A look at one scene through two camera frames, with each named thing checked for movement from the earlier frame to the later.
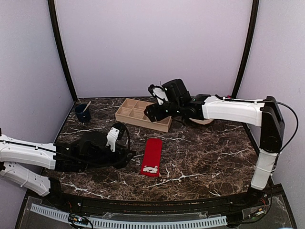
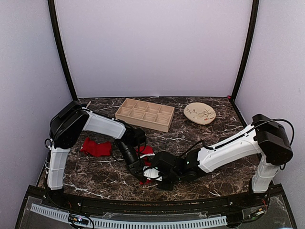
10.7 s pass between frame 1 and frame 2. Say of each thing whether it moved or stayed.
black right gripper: moved
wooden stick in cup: stayed
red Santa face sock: moved
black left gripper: moved
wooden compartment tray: stayed
